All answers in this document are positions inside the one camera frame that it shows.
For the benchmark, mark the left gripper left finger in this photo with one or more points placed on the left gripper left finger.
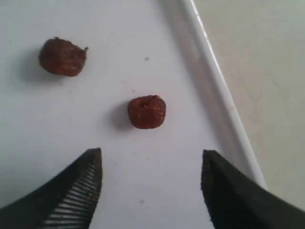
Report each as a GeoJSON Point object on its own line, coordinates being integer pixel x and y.
{"type": "Point", "coordinates": [67, 201]}

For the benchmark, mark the red meatball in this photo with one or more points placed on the red meatball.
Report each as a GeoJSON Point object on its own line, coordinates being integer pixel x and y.
{"type": "Point", "coordinates": [147, 112]}
{"type": "Point", "coordinates": [62, 57]}

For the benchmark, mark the white rectangular plastic tray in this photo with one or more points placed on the white rectangular plastic tray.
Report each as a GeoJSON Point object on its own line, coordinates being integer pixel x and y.
{"type": "Point", "coordinates": [151, 177]}

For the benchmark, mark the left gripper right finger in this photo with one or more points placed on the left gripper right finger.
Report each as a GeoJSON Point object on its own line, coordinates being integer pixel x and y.
{"type": "Point", "coordinates": [236, 202]}

